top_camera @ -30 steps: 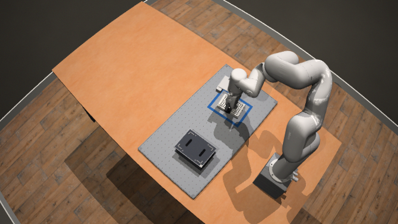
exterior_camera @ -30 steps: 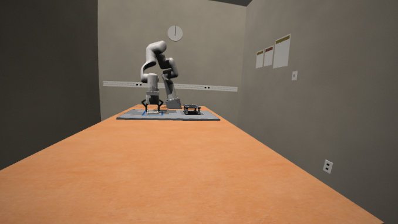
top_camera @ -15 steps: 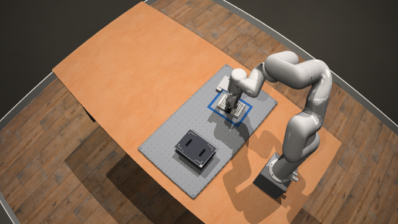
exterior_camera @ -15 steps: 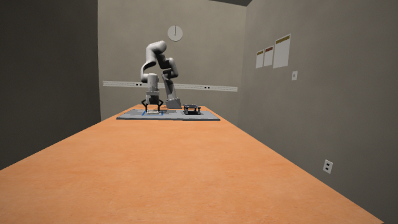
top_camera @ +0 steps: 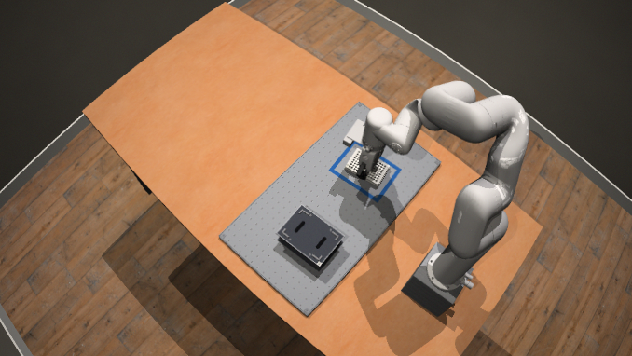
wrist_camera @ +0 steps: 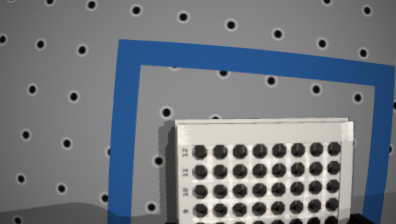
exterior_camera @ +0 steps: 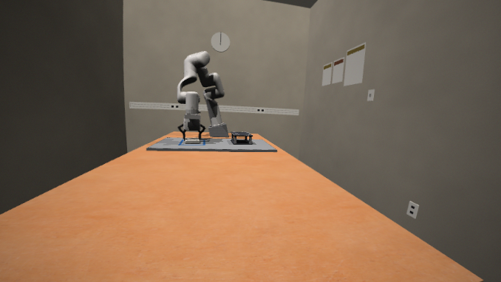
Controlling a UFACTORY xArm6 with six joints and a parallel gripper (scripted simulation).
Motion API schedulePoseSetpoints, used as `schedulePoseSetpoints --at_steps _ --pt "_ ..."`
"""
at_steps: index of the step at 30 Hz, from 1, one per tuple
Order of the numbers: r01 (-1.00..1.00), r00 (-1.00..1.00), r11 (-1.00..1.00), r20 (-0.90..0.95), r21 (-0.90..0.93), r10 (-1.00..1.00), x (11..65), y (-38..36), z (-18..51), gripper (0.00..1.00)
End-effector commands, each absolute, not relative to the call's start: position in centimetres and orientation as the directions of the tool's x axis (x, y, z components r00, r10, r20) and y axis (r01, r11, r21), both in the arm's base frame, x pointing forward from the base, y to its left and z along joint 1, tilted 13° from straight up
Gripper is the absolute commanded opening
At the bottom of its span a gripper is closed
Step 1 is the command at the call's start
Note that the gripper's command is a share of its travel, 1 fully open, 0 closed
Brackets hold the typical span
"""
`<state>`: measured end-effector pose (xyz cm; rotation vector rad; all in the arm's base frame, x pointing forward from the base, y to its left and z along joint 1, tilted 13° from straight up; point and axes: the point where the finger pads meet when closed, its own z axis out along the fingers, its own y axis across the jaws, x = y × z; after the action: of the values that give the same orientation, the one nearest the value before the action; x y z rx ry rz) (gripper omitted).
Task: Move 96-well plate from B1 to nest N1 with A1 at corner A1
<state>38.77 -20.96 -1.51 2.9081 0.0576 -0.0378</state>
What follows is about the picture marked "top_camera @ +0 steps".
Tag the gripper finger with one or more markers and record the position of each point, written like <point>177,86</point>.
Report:
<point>361,173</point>

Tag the blue tape outline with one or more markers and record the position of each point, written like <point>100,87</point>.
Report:
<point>332,169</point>

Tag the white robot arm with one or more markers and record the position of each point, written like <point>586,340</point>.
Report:
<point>478,217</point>

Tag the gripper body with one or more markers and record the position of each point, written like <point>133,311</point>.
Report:
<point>370,159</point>

